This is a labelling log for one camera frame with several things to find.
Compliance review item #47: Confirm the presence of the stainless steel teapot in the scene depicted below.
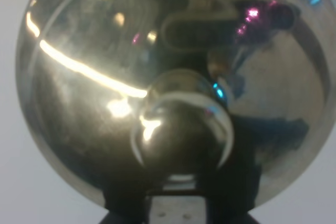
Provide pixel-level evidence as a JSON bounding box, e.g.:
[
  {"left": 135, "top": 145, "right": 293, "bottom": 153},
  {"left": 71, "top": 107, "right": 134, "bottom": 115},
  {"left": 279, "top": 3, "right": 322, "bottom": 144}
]
[{"left": 16, "top": 0, "right": 335, "bottom": 215}]

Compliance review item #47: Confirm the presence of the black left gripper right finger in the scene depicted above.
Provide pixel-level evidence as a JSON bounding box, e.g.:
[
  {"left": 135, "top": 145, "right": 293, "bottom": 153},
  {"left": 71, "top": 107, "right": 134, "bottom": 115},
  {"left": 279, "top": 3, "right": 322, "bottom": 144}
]
[{"left": 207, "top": 205, "right": 260, "bottom": 224}]

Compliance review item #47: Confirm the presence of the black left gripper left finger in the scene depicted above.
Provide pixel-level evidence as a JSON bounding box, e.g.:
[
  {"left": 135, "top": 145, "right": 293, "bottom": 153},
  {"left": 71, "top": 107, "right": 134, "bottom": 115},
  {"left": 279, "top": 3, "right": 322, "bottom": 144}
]
[{"left": 99, "top": 202, "right": 147, "bottom": 224}]

